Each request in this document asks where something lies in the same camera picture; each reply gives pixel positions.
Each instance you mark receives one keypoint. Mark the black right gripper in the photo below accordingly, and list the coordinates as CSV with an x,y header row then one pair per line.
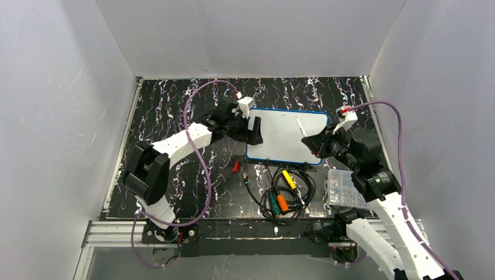
x,y
324,143

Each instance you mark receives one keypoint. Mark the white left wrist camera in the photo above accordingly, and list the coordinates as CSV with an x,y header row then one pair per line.
x,y
245,104

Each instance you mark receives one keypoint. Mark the orange handled screwdriver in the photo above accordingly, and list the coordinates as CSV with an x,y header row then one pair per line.
x,y
282,204

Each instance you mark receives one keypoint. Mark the yellow handled screwdriver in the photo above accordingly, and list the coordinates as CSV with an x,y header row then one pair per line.
x,y
293,186

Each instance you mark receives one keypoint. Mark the green handled screwdriver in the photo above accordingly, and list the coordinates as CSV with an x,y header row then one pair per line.
x,y
273,192

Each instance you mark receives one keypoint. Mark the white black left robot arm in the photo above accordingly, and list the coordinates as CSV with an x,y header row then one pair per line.
x,y
147,170

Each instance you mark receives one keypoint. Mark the clear plastic screw box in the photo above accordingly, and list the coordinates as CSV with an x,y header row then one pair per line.
x,y
342,192

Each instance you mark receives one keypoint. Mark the red marker cap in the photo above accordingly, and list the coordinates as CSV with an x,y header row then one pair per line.
x,y
236,167

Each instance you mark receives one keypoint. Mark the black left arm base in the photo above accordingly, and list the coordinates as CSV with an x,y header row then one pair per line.
x,y
167,243

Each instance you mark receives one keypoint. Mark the red capped whiteboard marker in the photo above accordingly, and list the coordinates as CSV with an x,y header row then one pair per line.
x,y
301,128

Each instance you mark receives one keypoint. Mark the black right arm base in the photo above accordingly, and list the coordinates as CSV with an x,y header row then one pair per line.
x,y
343,250

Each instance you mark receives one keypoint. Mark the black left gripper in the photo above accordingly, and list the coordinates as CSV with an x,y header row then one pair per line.
x,y
247,130

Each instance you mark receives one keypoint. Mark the blue framed whiteboard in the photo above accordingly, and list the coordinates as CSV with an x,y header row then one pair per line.
x,y
281,133

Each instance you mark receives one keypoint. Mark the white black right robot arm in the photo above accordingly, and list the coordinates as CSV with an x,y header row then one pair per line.
x,y
407,255

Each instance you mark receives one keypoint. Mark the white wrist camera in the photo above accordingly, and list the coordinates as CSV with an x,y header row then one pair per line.
x,y
347,118
245,104

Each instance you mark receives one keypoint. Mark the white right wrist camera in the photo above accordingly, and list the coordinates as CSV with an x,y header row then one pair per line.
x,y
347,118

